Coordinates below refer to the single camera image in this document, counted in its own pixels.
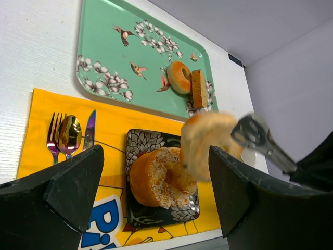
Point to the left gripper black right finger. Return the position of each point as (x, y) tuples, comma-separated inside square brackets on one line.
[(258, 211)]

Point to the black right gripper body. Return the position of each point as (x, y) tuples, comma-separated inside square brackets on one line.
[(315, 170)]

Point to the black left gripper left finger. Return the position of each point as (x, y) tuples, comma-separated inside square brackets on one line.
[(50, 209)]

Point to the silver metal tongs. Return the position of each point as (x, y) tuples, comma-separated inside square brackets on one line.
[(253, 132)]

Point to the plain beige bagel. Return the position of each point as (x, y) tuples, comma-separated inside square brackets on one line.
[(199, 133)]

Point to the orange sugared bundt cake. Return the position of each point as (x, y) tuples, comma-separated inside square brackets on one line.
[(157, 179)]

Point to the brown bread slice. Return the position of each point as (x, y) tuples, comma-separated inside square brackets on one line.
[(199, 89)]

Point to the yellow printed placemat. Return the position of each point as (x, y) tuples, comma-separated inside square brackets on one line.
[(124, 134)]

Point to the iridescent fork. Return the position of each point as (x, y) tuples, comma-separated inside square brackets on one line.
[(51, 143)]

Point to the iridescent spoon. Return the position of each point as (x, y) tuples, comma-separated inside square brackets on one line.
[(69, 135)]

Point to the iridescent knife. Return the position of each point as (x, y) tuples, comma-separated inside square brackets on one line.
[(90, 131)]

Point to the black floral square plate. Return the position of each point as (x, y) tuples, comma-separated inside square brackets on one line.
[(145, 216)]

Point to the blue label sticker right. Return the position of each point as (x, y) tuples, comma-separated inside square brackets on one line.
[(235, 60)]

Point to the small orange donut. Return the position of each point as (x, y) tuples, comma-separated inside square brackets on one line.
[(179, 77)]

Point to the green floral tray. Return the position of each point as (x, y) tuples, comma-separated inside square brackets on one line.
[(124, 53)]

